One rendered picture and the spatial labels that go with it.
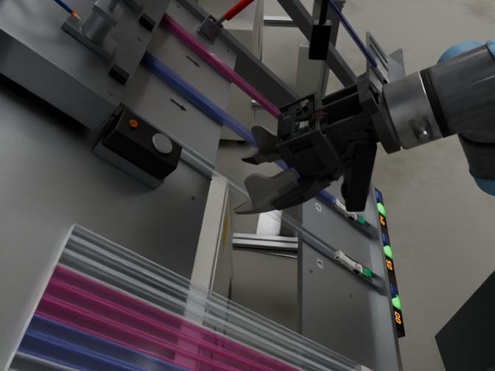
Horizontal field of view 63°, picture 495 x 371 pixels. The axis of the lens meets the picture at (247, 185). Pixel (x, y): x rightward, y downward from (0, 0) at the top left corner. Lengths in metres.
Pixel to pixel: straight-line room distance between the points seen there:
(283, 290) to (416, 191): 0.78
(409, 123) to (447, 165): 1.69
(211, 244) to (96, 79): 0.55
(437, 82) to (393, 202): 1.45
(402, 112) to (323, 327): 0.31
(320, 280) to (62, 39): 0.45
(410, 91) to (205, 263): 0.57
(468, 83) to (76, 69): 0.36
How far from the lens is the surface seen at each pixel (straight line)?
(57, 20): 0.45
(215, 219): 0.93
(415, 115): 0.44
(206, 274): 0.86
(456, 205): 1.97
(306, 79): 1.13
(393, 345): 0.71
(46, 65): 0.42
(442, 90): 0.44
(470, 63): 0.45
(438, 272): 1.72
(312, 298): 0.60
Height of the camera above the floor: 1.36
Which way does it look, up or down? 48 degrees down
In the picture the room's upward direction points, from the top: straight up
